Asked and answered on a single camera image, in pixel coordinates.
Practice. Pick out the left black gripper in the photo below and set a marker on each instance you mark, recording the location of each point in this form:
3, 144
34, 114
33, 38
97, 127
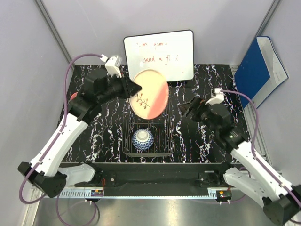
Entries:
130, 88

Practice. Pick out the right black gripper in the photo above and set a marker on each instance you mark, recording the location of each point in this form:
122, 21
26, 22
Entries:
198, 104

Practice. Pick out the cream pink plate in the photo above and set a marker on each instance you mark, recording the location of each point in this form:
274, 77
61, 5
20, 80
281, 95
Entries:
151, 101

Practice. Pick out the blue white patterned bowl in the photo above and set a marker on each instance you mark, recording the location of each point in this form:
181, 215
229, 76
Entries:
142, 140

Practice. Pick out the pink plastic cup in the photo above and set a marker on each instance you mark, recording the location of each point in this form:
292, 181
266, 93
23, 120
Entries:
73, 96

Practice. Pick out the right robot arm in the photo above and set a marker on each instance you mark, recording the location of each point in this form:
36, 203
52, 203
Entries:
277, 196

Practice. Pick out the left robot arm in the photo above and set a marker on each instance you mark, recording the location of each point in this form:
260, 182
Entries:
44, 171

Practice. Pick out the white whiteboard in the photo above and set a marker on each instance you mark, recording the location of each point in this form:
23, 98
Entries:
169, 53

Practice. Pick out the blue folder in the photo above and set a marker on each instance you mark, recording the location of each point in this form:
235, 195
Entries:
261, 71

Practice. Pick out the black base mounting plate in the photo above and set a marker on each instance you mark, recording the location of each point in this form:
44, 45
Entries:
163, 179

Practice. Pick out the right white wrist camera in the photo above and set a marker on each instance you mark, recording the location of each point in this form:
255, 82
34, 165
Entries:
217, 97

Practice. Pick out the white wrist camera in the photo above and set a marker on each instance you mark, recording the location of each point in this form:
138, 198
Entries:
217, 97
112, 66

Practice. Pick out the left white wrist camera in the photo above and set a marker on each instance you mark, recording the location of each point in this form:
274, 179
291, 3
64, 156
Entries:
112, 66

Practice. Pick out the grey wire dish rack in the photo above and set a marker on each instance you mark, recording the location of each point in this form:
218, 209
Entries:
161, 127

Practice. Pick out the white slotted cable duct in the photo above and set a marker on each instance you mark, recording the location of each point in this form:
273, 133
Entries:
81, 193

